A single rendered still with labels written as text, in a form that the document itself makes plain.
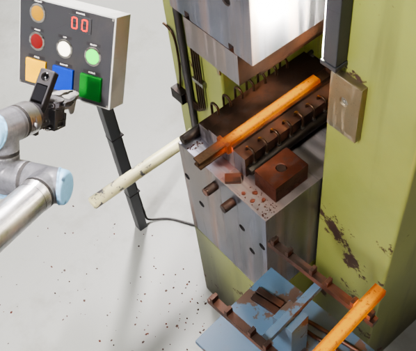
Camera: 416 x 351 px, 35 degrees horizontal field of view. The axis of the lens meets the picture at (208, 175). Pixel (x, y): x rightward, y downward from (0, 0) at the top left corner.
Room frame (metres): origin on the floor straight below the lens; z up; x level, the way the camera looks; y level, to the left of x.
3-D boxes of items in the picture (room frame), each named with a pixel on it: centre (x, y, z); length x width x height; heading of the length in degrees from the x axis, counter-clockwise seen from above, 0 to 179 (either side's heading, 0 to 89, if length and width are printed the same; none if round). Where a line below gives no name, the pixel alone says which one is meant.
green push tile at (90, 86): (1.44, 0.31, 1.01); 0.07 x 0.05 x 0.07; 58
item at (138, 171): (1.41, 0.21, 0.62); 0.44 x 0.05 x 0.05; 123
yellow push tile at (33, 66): (1.54, 0.48, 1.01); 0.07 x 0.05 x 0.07; 58
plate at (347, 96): (0.98, -0.33, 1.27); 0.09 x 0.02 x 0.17; 33
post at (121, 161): (1.60, 0.32, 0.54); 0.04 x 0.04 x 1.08; 33
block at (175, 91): (1.56, 0.05, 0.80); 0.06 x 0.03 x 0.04; 33
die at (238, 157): (1.29, -0.23, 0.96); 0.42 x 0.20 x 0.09; 123
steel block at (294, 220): (1.25, -0.26, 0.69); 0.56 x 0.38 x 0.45; 123
